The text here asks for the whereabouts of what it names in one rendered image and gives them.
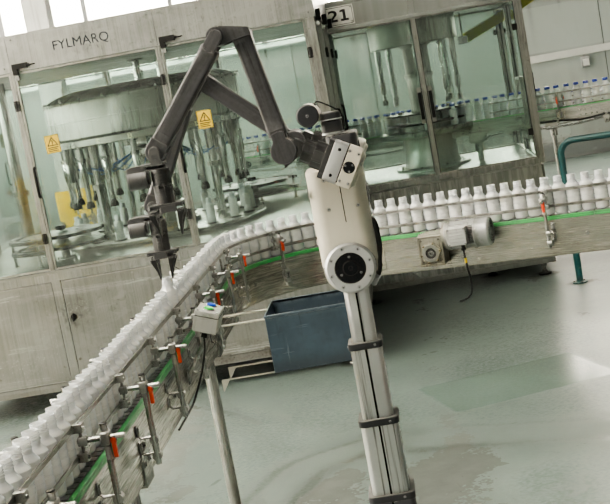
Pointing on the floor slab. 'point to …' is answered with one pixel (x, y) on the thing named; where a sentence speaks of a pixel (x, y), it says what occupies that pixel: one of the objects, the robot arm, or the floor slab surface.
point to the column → (37, 14)
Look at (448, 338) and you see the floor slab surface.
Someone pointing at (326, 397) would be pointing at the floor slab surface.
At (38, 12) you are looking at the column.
